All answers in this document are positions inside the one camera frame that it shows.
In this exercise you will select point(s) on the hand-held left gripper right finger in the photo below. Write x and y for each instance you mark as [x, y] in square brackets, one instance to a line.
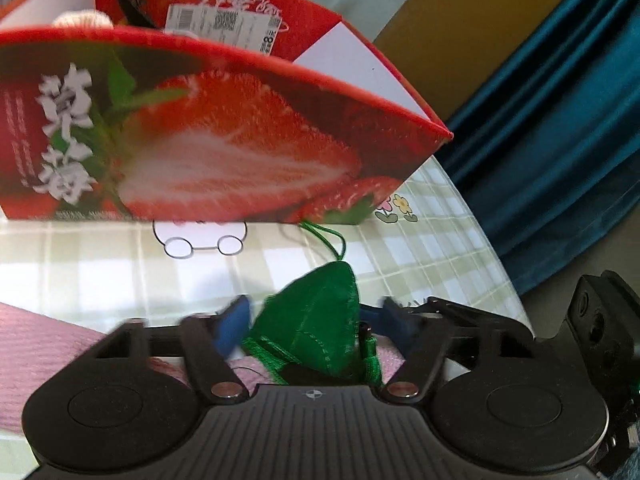
[400, 327]

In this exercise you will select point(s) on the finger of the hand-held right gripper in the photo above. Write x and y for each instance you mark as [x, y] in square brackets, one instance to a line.
[480, 316]

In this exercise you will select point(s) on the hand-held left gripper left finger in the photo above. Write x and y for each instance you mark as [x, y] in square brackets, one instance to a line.
[231, 327]

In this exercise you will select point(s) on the green tasselled sachet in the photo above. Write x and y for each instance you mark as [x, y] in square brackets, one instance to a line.
[310, 320]

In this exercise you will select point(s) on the rose pink waffle towel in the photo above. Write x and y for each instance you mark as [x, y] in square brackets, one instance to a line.
[50, 360]

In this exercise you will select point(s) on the red strawberry cardboard box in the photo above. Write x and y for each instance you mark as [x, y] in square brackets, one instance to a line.
[250, 135]

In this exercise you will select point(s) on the pale pink waffle towel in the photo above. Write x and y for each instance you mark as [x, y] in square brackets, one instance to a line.
[82, 19]

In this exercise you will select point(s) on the green checked rabbit tablecloth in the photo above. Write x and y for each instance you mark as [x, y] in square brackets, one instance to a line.
[425, 260]

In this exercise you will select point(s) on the teal curtain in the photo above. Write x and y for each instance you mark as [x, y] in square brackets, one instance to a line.
[550, 135]

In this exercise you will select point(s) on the wooden door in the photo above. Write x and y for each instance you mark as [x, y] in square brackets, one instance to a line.
[450, 20]

